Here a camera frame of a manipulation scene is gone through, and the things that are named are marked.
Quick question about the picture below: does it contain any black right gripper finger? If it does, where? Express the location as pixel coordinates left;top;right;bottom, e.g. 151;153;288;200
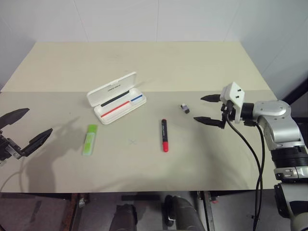
193;116;226;129
200;94;221;103

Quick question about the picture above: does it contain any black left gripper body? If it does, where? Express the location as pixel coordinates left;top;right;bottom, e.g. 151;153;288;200
0;129;25;161

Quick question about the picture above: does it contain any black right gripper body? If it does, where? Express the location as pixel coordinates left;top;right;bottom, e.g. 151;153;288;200
220;100;238;122

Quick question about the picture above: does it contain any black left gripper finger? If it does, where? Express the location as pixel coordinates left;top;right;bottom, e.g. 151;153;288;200
0;108;30;132
19;128;53;157

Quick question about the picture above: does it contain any black marker with red cap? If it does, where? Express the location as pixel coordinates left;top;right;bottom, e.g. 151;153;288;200
160;118;170;153

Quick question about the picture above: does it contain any green lead refill box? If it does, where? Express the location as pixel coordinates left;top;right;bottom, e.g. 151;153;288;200
82;124;99;156

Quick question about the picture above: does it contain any white plastic pencil case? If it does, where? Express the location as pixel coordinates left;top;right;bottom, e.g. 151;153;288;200
86;71;147;125

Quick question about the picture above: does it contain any black slanted bar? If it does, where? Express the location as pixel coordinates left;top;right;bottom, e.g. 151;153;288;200
281;71;308;104

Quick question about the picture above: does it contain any dark metal table leg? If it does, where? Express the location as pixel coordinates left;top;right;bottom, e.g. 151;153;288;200
63;192;80;231

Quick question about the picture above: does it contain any red pen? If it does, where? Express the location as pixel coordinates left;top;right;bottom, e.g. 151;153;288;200
101;101;130;118

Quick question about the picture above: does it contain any black pen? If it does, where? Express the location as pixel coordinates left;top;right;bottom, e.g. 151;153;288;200
101;90;130;107

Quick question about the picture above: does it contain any olive rounded shape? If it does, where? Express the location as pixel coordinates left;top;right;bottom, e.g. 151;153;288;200
172;195;203;231

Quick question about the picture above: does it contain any black rounded shape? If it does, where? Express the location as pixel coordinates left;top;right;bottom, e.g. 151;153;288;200
164;194;177;227

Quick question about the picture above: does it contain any dark rounded shape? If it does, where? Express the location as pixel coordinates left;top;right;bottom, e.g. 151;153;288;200
115;203;138;231

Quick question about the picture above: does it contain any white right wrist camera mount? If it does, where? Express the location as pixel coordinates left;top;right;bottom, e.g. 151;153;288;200
220;81;245;125

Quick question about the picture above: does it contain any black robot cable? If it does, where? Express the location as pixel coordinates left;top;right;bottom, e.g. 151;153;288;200
225;102;264;231
245;120;268;231

